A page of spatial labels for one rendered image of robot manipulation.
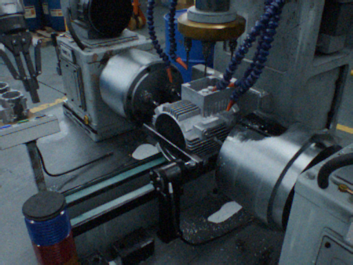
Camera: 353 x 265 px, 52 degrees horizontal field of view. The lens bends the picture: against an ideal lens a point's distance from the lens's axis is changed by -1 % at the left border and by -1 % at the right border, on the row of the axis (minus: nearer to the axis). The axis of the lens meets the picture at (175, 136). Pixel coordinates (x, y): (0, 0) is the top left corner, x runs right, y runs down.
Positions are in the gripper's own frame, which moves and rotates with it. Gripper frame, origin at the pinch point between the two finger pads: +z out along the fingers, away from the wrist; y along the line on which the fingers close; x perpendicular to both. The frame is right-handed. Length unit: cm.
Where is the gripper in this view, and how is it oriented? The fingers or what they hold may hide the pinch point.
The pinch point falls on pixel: (32, 90)
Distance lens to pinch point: 110.7
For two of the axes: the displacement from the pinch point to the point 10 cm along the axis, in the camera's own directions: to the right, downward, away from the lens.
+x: -5.6, -0.7, 8.2
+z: 2.2, 9.5, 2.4
